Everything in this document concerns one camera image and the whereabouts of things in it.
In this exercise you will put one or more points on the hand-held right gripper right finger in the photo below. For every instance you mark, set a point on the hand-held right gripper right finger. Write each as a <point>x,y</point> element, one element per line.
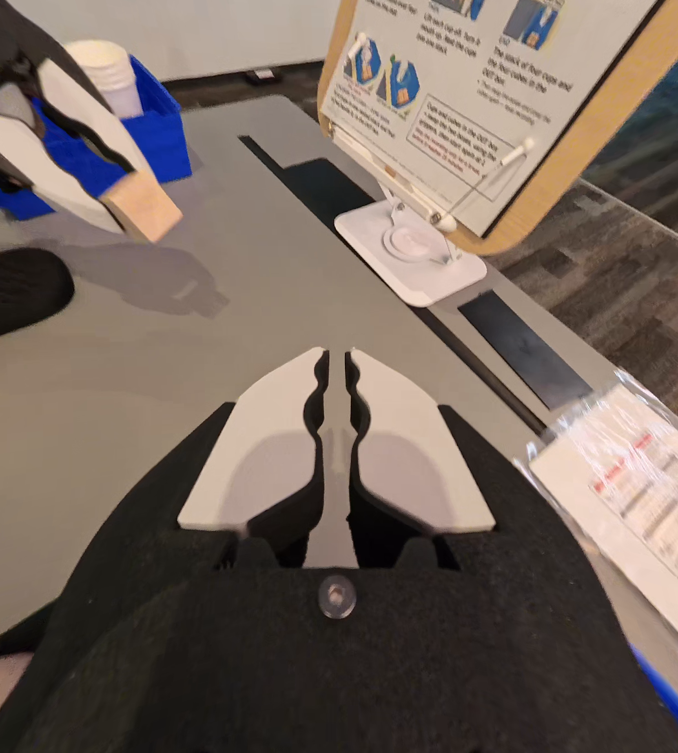
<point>427,465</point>

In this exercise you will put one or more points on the printed instruction sheet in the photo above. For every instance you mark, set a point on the printed instruction sheet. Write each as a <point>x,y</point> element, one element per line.
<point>462,88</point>

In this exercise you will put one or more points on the wooden board document stand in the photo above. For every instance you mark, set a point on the wooden board document stand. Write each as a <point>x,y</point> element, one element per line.
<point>580,164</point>

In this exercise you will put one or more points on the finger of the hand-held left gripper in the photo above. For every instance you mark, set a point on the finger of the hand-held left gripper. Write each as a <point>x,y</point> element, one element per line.
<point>86,100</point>
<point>21,156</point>

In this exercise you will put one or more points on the small wooden cube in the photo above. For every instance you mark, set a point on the small wooden cube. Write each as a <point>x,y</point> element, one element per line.
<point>145,206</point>

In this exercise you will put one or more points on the black quilted wrist rest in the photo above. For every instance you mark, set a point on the black quilted wrist rest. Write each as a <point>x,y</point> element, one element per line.
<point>9,294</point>

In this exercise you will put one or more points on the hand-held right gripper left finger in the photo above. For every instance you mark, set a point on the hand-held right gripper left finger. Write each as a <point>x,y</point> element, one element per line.
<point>245,465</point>

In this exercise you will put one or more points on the laminated paper sheet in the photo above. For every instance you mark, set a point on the laminated paper sheet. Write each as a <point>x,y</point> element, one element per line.
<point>610,500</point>

